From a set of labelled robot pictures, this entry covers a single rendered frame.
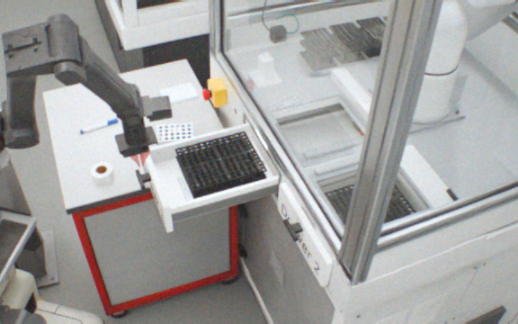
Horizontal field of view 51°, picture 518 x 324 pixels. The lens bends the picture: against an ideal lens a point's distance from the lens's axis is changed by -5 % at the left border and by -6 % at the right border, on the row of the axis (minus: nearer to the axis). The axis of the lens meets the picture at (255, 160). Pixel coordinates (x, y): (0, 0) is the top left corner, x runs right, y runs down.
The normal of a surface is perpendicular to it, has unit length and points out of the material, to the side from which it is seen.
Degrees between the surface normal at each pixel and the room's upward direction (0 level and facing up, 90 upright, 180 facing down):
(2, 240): 0
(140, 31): 90
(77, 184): 0
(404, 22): 90
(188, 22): 90
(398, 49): 90
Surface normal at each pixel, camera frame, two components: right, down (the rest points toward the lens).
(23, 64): 0.02, -0.19
